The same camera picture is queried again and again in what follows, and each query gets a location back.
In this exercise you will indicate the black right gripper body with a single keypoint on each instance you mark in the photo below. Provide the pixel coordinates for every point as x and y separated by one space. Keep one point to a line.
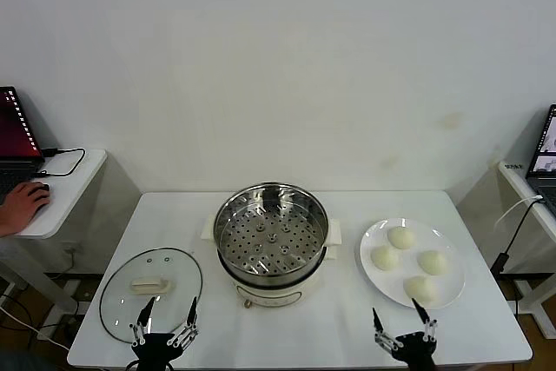
415 351

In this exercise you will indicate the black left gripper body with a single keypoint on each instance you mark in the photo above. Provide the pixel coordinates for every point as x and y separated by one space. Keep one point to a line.
152 351

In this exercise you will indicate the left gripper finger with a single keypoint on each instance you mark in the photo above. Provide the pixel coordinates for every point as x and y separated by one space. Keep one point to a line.
191 314
147 312

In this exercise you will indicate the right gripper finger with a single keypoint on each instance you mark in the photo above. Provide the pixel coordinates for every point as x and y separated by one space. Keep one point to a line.
421 311
378 323

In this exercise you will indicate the white steamed baozi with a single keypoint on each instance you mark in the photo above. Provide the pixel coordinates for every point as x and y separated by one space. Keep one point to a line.
420 288
432 262
385 258
401 237

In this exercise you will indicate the glass pot lid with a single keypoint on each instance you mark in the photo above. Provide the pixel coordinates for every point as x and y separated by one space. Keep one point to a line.
174 266

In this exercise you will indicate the person's bare forearm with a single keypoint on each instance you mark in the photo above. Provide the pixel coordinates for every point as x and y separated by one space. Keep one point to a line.
1 225

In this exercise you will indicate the stainless steel steamer basket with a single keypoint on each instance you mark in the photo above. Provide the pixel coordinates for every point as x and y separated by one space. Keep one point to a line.
243 236

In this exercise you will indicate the person's bare hand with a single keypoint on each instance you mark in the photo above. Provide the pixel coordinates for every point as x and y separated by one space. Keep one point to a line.
26 206

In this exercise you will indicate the white round plate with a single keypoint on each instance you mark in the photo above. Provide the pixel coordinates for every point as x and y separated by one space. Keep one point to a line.
454 249

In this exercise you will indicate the cream electric cooker pot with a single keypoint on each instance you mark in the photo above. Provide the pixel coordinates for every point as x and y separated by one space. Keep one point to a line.
269 293

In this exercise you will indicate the black open laptop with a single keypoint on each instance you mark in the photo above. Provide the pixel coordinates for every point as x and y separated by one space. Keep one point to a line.
545 149
17 136

